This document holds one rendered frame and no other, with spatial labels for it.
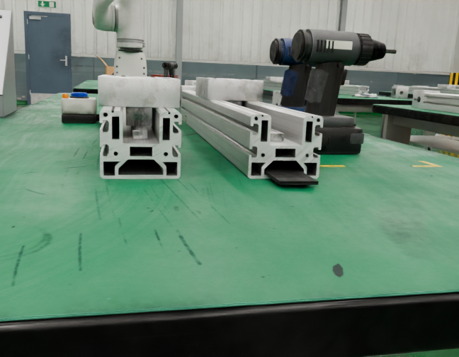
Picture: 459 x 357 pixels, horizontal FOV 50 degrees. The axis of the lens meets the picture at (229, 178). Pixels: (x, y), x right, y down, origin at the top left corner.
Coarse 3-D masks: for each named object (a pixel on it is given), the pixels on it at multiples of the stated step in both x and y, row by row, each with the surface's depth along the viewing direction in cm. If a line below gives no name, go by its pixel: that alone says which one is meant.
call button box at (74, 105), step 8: (72, 96) 122; (64, 104) 119; (72, 104) 120; (80, 104) 120; (88, 104) 120; (96, 104) 128; (64, 112) 120; (72, 112) 120; (80, 112) 120; (88, 112) 121; (64, 120) 120; (72, 120) 120; (80, 120) 121; (88, 120) 121; (96, 120) 125
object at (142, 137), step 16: (112, 112) 60; (160, 112) 62; (176, 112) 62; (112, 128) 62; (128, 128) 77; (144, 128) 67; (160, 128) 62; (176, 128) 65; (112, 144) 61; (128, 144) 61; (144, 144) 62; (160, 144) 62; (176, 144) 62; (112, 160) 61; (128, 160) 72; (144, 160) 73; (160, 160) 62; (176, 160) 63; (112, 176) 62; (128, 176) 62; (144, 176) 63; (160, 176) 63; (176, 176) 63
